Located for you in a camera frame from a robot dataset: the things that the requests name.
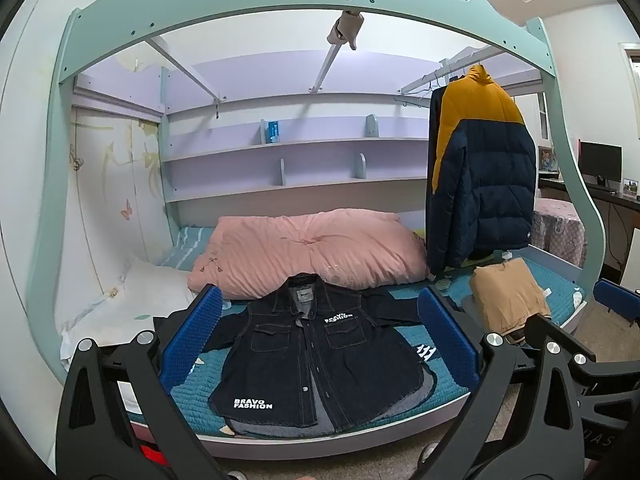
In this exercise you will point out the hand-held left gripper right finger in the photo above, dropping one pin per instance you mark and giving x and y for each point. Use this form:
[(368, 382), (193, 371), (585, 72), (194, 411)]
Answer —
[(447, 335)]

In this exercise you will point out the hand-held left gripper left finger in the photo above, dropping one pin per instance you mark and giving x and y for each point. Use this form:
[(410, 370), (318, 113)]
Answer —
[(197, 335)]

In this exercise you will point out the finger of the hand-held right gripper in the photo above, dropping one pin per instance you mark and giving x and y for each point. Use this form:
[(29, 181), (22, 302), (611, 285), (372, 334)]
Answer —
[(560, 335), (617, 300)]

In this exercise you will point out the dark denim jacket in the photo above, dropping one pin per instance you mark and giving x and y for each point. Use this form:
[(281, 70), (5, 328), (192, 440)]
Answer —
[(300, 360)]

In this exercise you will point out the tan folded clothes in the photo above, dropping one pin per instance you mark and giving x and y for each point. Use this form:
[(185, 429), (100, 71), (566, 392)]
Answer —
[(505, 295)]

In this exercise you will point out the white folded table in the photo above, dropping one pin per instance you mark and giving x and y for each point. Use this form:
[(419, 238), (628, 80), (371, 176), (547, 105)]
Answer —
[(631, 257)]

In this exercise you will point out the teal quilted bed mat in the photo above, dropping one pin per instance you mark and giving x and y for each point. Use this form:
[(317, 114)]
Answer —
[(197, 405)]

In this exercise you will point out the white pillow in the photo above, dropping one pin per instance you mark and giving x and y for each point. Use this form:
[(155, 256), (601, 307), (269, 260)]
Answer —
[(130, 305)]

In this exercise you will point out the blue striped pillow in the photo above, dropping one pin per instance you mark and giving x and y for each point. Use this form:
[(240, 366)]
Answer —
[(185, 250)]

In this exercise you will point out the pink patterned tablecloth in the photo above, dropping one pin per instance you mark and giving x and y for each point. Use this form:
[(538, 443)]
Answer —
[(560, 230)]

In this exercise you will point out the dark desk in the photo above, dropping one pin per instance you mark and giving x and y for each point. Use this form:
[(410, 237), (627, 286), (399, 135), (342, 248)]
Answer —
[(625, 205)]

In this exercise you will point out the red plastic item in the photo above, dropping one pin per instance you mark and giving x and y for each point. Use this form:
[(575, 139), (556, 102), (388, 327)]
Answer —
[(150, 456)]

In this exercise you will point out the pink pillow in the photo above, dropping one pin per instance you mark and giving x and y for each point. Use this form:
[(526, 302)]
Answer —
[(300, 250)]

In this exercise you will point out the black computer monitor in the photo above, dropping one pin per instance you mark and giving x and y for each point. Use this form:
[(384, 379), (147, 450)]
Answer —
[(600, 160)]

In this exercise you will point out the yellow and navy puffer jacket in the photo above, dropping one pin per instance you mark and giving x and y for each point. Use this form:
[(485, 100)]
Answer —
[(490, 175)]

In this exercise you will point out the white framed window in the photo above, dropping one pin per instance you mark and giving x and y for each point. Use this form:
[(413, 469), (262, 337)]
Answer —
[(631, 90)]

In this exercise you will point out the small blue box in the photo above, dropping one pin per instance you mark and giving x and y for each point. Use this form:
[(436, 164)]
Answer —
[(272, 132)]

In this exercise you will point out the small photo frame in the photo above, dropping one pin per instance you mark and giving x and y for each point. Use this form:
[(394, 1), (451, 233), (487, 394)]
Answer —
[(631, 186)]

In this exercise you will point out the lavender wall shelf unit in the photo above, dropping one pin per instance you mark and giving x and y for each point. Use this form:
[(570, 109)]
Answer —
[(300, 150)]

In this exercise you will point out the white clothes rail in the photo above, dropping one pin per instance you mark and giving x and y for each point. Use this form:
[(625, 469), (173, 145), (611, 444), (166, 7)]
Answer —
[(425, 77)]

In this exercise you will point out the grey cloth on bed frame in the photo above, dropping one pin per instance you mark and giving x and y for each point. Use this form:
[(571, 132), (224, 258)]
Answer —
[(345, 27)]

